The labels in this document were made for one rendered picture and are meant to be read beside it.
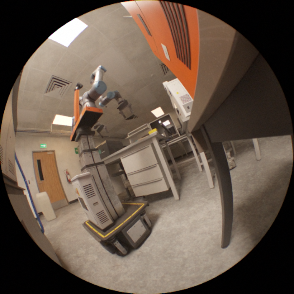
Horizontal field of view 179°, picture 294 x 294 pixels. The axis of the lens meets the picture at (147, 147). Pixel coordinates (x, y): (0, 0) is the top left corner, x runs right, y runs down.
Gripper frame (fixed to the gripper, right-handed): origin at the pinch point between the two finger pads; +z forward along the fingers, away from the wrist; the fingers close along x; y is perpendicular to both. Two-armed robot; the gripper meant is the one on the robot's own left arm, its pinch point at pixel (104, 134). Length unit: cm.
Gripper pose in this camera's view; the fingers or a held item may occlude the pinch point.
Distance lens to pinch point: 138.5
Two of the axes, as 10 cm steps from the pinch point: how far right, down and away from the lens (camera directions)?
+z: 5.9, 7.8, 2.1
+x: -7.9, 5.0, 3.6
